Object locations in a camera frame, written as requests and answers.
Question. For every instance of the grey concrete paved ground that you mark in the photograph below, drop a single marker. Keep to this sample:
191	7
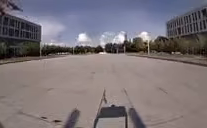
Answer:
91	83

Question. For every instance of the pale pole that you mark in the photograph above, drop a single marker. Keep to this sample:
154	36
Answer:
124	49
148	47
40	48

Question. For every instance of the robot's own part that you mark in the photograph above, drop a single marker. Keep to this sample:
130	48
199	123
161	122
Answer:
72	119
137	118

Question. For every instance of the row of trees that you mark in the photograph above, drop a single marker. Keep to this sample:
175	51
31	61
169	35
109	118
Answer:
184	45
24	49

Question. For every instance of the grass verge with kerb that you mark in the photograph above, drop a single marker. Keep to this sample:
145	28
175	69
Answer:
184	59

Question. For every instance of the verge strip with kerb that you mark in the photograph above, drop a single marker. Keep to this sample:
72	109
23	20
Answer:
17	60

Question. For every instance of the dark glass office building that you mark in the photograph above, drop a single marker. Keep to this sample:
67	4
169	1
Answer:
14	28

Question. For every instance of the pale multi-storey building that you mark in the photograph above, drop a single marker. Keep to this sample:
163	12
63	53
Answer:
194	21

